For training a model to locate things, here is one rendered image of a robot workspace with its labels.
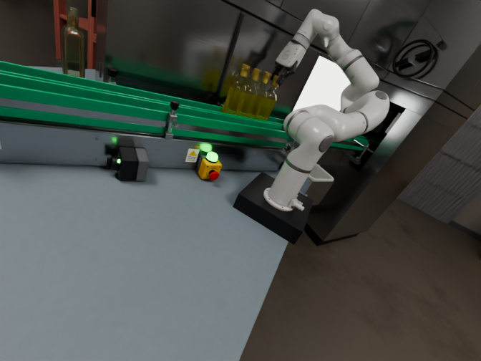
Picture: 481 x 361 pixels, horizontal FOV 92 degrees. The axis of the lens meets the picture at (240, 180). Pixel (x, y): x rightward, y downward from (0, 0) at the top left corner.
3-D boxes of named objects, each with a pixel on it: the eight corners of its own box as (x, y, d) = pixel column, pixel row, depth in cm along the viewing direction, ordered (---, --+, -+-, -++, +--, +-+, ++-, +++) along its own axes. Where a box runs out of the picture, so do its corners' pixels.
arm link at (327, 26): (343, 30, 95) (343, 18, 86) (326, 55, 98) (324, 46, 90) (313, 13, 98) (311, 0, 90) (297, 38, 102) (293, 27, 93)
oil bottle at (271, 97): (255, 130, 121) (273, 90, 110) (261, 136, 117) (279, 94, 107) (247, 129, 118) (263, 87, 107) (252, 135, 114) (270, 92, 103)
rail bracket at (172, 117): (172, 137, 83) (180, 101, 76) (177, 147, 78) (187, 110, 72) (160, 136, 81) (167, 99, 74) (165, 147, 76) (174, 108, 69)
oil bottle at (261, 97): (247, 129, 118) (263, 87, 107) (252, 135, 114) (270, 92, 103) (237, 127, 115) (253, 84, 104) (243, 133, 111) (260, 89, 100)
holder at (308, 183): (294, 163, 139) (300, 152, 135) (326, 193, 121) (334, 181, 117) (273, 162, 129) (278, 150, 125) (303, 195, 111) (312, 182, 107)
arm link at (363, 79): (342, 64, 83) (316, 91, 96) (376, 112, 80) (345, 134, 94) (368, 54, 90) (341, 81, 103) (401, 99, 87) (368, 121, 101)
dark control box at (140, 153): (141, 168, 83) (144, 147, 79) (145, 182, 78) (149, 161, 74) (115, 167, 78) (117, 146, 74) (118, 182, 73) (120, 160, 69)
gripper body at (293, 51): (288, 34, 99) (272, 59, 103) (303, 39, 92) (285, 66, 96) (298, 45, 104) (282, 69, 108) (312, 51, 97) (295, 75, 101)
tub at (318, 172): (300, 168, 135) (308, 155, 131) (327, 193, 120) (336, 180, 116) (278, 167, 125) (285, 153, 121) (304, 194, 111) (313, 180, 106)
